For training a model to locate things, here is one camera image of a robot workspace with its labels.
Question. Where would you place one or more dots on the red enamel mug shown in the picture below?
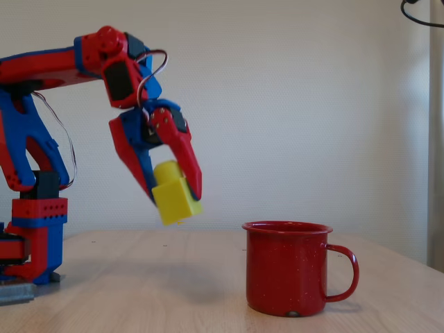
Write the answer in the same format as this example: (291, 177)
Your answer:
(284, 270)

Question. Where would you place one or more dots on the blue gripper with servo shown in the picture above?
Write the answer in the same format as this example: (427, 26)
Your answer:
(139, 130)

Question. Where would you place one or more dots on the grey table clamp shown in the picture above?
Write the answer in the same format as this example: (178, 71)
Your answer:
(17, 293)

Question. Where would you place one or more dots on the yellow toy building block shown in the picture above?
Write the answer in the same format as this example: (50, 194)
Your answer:
(175, 201)

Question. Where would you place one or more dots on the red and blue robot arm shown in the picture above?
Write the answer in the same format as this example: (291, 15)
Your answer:
(41, 66)

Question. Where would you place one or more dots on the grey vertical frame strip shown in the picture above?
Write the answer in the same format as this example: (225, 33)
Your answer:
(436, 138)

